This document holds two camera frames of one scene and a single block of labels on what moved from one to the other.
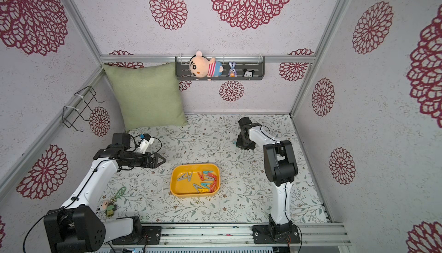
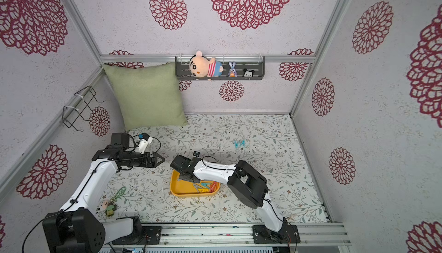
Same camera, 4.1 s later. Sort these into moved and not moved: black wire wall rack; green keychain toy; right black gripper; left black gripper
Moved: right black gripper
Not moved: green keychain toy; left black gripper; black wire wall rack
